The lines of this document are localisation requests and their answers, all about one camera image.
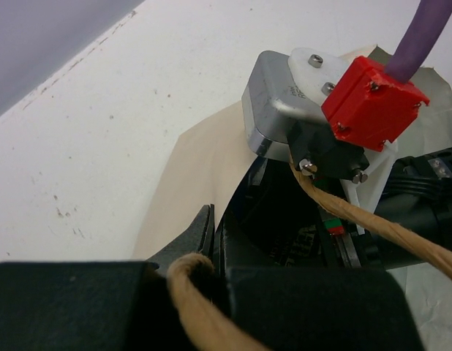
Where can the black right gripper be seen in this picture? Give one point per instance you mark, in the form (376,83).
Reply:
(418,196)

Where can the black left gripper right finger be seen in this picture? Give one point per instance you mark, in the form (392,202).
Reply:
(289,282)

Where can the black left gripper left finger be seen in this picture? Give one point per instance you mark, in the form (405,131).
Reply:
(122,305)

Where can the brown paper bag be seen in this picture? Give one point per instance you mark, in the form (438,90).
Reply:
(366,108)

